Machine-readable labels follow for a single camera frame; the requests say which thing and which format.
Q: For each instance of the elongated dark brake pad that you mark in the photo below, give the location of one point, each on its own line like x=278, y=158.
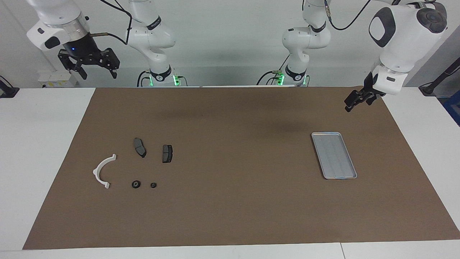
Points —
x=140, y=147

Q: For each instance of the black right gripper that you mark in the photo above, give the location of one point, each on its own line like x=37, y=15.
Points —
x=82, y=50

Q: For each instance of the silver metal tray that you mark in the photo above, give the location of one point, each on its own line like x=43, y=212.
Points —
x=334, y=154

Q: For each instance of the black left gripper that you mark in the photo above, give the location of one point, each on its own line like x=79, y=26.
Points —
x=369, y=92

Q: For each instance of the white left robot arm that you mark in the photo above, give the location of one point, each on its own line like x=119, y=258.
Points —
x=402, y=36

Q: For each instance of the rectangular dark brake pad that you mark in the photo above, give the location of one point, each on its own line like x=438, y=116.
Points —
x=167, y=153

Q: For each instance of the black clamp mount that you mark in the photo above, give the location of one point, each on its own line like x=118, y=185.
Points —
x=7, y=90

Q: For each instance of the brown table mat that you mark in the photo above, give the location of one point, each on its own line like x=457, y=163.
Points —
x=215, y=208

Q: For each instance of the white power strip box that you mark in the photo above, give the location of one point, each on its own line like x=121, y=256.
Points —
x=54, y=81

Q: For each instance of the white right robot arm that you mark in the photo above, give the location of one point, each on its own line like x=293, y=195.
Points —
x=151, y=32

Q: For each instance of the blue crate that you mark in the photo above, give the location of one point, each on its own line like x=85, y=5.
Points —
x=453, y=108

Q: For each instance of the white semicircular clamp bracket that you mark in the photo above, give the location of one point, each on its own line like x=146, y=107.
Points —
x=96, y=172

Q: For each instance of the black angled stand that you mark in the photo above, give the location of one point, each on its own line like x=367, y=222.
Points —
x=436, y=81

